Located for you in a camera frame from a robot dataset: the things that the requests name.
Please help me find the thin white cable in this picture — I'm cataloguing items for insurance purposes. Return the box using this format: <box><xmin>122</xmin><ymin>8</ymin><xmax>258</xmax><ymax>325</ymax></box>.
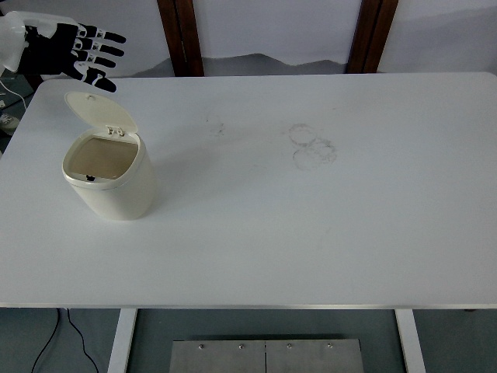
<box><xmin>0</xmin><ymin>76</ymin><xmax>29</xmax><ymax>110</ymax></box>

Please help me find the cream plastic trash bin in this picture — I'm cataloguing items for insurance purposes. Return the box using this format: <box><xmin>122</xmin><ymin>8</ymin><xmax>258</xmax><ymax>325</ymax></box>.
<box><xmin>61</xmin><ymin>91</ymin><xmax>158</xmax><ymax>221</ymax></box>

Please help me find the thin black cable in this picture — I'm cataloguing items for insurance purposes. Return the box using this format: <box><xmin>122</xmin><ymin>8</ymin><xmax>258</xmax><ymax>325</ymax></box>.
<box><xmin>30</xmin><ymin>309</ymin><xmax>61</xmax><ymax>373</ymax></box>
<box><xmin>65</xmin><ymin>308</ymin><xmax>100</xmax><ymax>373</ymax></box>

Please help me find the white mountain painting screen panel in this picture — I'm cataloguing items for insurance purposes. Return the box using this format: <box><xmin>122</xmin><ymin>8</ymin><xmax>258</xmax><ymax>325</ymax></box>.
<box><xmin>1</xmin><ymin>0</ymin><xmax>176</xmax><ymax>79</ymax></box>
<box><xmin>196</xmin><ymin>0</ymin><xmax>365</xmax><ymax>77</ymax></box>
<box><xmin>378</xmin><ymin>0</ymin><xmax>497</xmax><ymax>75</ymax></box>

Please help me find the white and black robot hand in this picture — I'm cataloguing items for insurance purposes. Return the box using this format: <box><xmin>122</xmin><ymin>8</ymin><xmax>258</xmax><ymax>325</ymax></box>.
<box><xmin>0</xmin><ymin>10</ymin><xmax>127</xmax><ymax>93</ymax></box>

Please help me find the white table leg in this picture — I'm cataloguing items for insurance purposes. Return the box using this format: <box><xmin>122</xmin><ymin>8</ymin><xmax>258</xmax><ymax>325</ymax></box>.
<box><xmin>394</xmin><ymin>309</ymin><xmax>427</xmax><ymax>373</ymax></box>
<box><xmin>106</xmin><ymin>309</ymin><xmax>139</xmax><ymax>373</ymax></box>

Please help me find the grey metal plate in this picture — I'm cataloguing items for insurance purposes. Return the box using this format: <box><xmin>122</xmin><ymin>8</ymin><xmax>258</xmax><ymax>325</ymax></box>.
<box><xmin>169</xmin><ymin>340</ymin><xmax>267</xmax><ymax>373</ymax></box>
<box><xmin>265</xmin><ymin>338</ymin><xmax>363</xmax><ymax>373</ymax></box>

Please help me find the white power plug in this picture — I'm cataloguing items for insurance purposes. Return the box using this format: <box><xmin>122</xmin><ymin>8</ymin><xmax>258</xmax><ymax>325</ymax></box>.
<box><xmin>0</xmin><ymin>111</ymin><xmax>19</xmax><ymax>135</ymax></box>

